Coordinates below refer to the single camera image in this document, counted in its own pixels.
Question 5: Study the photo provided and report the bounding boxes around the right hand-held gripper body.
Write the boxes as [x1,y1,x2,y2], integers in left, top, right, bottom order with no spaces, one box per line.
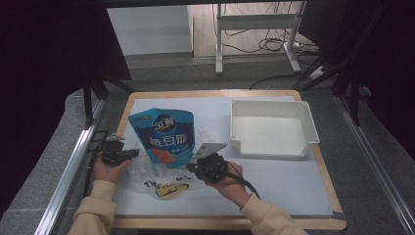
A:
[191,141,230,185]

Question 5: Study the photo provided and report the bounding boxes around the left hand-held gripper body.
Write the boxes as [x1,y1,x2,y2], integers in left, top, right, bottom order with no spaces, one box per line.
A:
[100,134,131,166]

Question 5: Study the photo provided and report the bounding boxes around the clear printed plastic bag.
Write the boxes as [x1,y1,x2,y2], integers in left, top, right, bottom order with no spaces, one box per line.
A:
[126,125,210,202]

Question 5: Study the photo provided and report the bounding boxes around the blue snack pouch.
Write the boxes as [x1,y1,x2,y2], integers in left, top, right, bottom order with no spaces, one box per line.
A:
[127,107,197,169]

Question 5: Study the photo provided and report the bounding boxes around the person's left hand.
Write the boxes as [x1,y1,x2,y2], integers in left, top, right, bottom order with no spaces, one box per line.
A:
[92,155,132,184]

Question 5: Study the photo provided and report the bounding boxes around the person's right hand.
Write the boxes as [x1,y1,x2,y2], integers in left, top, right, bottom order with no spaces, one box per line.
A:
[205,162,254,211]

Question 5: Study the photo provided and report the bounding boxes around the black metal stand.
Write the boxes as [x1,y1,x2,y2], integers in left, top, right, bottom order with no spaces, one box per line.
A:
[81,73,110,130]

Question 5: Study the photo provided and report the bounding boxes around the white plastic tray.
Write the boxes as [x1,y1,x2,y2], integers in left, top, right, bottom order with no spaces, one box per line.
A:
[229,99,321,159]

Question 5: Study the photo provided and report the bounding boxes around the pale blue table mat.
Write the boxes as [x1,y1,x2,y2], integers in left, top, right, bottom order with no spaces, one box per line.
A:
[113,95,335,218]

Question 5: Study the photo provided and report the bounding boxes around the black floor bracket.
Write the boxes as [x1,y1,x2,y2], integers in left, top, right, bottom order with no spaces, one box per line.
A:
[87,129,110,153]

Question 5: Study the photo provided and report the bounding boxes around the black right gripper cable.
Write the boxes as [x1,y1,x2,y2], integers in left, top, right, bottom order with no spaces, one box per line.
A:
[224,161,262,201]

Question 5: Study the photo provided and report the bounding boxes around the aluminium rail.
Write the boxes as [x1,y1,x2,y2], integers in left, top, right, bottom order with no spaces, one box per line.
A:
[33,99,106,235]
[335,95,415,235]

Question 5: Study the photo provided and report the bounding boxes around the long black floor cable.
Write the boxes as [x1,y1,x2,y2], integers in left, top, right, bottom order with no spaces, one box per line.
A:
[249,73,302,91]

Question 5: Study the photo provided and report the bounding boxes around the black floor cables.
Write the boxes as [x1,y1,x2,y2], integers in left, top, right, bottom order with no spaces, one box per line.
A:
[223,0,322,57]

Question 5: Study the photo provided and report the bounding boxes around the white metal desk frame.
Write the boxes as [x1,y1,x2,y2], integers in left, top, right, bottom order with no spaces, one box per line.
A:
[213,0,307,76]

